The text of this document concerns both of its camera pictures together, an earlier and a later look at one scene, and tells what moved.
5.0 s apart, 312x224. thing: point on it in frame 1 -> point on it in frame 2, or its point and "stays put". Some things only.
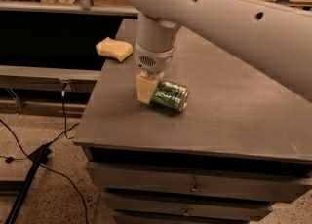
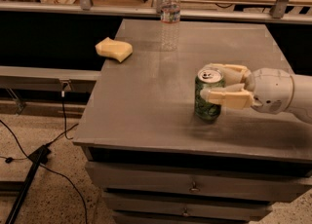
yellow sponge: (115, 49) stays put
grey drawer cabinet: (242, 144) stays put
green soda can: (171, 94) -> (208, 78)
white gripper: (153, 59) -> (271, 89)
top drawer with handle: (214, 181) stays put
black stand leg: (38, 157) stays put
